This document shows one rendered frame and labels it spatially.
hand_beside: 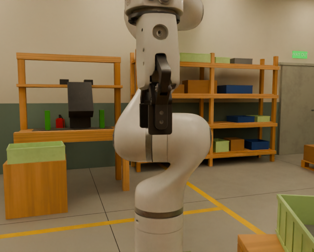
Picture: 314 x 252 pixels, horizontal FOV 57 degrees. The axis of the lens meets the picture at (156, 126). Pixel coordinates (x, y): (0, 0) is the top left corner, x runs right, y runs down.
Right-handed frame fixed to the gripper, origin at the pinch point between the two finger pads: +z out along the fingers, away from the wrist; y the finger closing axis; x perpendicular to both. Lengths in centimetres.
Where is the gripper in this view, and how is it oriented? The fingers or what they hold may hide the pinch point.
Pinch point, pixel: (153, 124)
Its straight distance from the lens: 43.7
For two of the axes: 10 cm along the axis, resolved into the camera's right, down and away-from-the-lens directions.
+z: 0.0, 10.0, 0.9
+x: -9.8, 0.2, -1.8
